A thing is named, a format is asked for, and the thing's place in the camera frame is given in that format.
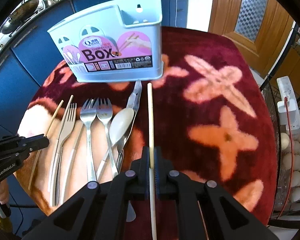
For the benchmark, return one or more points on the white power strip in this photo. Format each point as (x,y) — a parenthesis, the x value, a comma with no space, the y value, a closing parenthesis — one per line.
(288,108)

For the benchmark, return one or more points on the light blue utensil box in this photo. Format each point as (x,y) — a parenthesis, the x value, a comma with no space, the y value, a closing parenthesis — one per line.
(115,41)

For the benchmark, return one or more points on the steel fork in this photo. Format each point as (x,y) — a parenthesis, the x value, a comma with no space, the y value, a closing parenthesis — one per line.
(87,116)
(104,112)

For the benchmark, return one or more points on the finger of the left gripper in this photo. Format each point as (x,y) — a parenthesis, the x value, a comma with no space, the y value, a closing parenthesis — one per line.
(35,143)

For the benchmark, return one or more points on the blue base cabinets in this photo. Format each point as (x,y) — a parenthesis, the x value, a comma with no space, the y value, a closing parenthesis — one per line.
(29,55)

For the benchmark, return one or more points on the red floral plush cloth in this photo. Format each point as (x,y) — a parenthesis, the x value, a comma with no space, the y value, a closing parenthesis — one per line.
(211,122)

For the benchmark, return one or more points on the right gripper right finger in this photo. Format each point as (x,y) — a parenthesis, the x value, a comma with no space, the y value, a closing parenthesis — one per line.
(167,186)

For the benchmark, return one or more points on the beige handled fork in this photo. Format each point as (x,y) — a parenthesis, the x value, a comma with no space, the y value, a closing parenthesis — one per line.
(67,126)

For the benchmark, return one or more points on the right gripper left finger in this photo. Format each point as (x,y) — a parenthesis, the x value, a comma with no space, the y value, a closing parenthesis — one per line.
(134,183)

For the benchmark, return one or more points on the wooden door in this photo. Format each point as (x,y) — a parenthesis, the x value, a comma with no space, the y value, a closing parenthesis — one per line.
(258,28)

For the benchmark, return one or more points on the left hand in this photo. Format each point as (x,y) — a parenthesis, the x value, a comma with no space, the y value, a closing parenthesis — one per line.
(4,192)

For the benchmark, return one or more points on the light wooden chopstick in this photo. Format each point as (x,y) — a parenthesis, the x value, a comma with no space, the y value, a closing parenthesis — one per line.
(151,161)

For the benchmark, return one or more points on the black wok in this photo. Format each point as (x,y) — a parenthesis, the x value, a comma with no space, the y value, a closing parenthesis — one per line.
(18,17)

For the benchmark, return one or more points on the eggs in tray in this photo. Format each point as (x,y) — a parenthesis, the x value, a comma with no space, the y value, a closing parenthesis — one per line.
(289,183)

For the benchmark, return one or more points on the beige spoon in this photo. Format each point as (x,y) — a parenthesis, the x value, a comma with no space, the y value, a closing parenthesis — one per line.
(119,132)

